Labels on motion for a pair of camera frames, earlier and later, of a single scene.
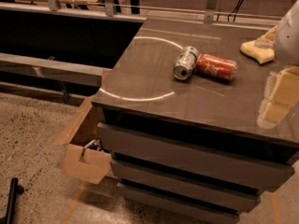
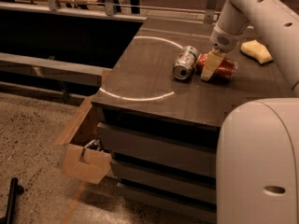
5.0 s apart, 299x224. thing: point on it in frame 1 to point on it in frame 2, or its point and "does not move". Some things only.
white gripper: (288, 37) to (225, 41)
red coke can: (216, 66) does not move
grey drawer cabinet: (180, 112) does not move
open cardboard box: (84, 157) does not move
